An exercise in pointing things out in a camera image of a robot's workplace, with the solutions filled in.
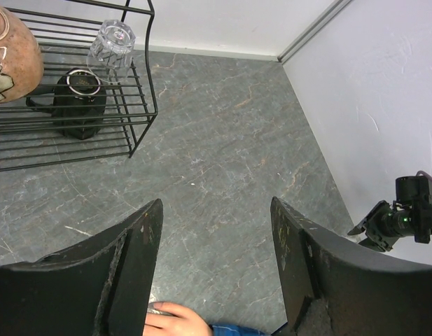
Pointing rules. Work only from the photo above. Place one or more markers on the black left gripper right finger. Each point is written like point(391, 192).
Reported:
point(332, 286)

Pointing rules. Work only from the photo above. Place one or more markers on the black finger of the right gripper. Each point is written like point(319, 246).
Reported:
point(356, 230)

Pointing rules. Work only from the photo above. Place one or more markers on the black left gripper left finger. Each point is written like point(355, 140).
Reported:
point(99, 286)

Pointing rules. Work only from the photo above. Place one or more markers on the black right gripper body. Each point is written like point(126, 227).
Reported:
point(409, 215)

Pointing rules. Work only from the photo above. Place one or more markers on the blue plaid sleeve forearm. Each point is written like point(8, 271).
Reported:
point(235, 330)

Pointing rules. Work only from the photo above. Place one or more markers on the person's hand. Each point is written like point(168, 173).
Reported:
point(175, 319)

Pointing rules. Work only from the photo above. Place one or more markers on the black mug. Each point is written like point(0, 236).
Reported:
point(76, 103)

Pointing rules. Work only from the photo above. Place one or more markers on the clear drinking glass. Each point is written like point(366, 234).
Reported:
point(110, 55)

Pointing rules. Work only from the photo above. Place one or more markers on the brown ceramic bowl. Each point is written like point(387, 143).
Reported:
point(21, 61)

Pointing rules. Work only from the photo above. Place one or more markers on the black wire rack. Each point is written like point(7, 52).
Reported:
point(65, 31)

